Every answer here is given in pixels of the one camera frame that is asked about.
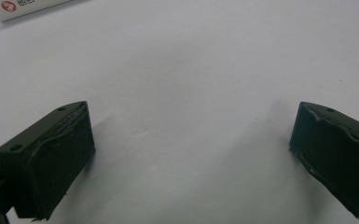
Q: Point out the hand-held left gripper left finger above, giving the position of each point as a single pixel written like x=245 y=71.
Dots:
x=52 y=161

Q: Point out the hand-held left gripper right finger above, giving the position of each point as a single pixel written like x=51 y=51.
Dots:
x=338 y=158

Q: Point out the white caterpillar picture book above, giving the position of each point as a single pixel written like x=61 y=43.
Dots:
x=28 y=7

